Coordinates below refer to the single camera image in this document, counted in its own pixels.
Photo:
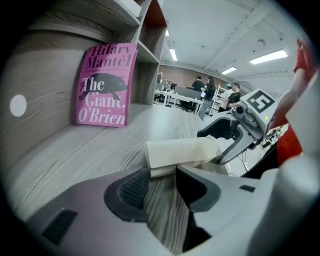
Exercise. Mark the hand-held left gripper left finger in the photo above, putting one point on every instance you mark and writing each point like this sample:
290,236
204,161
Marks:
95,212

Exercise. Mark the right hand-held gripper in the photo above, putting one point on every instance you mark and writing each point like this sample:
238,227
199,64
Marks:
260,102

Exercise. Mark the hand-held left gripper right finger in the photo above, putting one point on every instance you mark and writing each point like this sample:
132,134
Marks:
237,212

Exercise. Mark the person's right forearm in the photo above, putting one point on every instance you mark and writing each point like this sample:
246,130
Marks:
293,90

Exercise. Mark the black swivel chair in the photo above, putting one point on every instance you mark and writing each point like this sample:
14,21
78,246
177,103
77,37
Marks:
187,107

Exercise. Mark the wooden shelf unit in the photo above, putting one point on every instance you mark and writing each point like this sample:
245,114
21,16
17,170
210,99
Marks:
82,155

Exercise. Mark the dark desk partition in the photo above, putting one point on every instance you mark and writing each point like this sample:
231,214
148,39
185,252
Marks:
187,91

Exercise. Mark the white office table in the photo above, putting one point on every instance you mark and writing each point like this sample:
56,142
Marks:
180,98

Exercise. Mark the ceiling light strip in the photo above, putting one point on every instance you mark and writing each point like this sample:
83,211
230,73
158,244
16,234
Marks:
268,57
228,70
167,32
173,54

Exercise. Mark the person's red shirt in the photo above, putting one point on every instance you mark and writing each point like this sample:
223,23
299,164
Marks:
303,57

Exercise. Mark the pink book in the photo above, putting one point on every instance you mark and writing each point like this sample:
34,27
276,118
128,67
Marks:
105,87

